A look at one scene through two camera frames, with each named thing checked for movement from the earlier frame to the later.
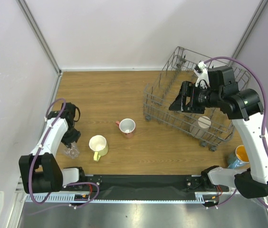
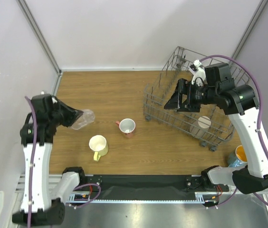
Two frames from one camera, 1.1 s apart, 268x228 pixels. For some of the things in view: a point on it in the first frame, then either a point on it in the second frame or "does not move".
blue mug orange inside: [242, 161] does not move
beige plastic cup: [199, 128] does not move
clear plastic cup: [73, 151] → [88, 117]
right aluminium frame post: [249, 29] does not move
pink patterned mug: [127, 126] does not move
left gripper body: [70, 136] → [55, 115]
